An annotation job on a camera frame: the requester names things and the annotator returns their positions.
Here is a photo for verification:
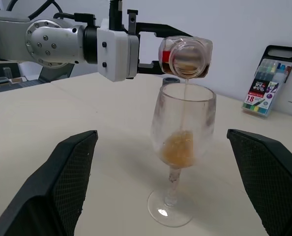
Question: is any grey background stand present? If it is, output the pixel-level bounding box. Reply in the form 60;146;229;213
38;62;74;84

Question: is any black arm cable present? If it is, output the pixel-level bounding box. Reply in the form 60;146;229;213
5;0;96;27

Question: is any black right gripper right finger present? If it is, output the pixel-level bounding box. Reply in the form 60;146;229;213
226;128;292;236

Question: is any clear wine glass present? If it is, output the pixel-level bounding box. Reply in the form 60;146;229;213
147;83;217;228

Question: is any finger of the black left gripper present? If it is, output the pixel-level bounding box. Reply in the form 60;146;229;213
136;22;194;38
137;59;166;75

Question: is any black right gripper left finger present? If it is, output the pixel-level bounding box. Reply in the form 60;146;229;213
0;129;99;236

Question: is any black camera cable with plug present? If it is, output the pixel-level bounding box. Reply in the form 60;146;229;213
109;0;123;32

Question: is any boxed colour marker set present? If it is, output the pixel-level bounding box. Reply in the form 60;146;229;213
241;45;292;119

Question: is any dark background desk clutter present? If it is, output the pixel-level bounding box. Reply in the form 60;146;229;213
0;60;40;93

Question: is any clear glass drink bottle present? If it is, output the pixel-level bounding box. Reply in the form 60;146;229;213
158;35;214;80

